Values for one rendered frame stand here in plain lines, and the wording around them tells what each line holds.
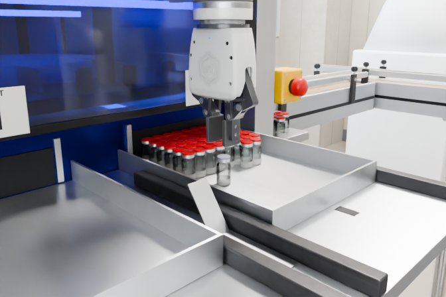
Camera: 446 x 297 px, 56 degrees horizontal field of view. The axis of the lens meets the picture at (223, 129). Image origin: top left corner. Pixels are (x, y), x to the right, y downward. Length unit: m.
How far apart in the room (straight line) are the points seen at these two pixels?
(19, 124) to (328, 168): 0.48
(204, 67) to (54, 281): 0.33
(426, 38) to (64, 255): 2.78
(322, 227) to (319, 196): 0.05
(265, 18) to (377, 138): 2.46
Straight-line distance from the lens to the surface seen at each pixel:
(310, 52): 3.91
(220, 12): 0.57
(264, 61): 0.84
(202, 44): 0.60
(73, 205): 0.62
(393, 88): 1.51
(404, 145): 3.13
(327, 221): 0.56
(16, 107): 0.57
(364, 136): 3.27
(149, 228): 0.53
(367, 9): 4.15
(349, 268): 0.43
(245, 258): 0.43
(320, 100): 1.23
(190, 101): 0.71
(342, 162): 0.73
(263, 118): 0.86
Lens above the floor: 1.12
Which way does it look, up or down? 14 degrees down
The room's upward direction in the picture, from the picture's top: straight up
